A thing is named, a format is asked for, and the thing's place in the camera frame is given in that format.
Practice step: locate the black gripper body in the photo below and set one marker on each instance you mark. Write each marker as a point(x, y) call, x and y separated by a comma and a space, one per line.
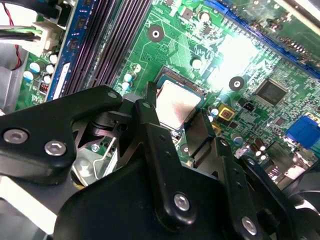
point(112, 212)

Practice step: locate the CPU with silver top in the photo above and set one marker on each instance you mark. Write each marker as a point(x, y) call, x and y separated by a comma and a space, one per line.
point(177, 105)

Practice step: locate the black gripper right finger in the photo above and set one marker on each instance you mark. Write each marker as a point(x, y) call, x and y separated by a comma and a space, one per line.
point(200, 135)

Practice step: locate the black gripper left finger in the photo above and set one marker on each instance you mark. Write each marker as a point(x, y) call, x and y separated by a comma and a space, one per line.
point(87, 105)

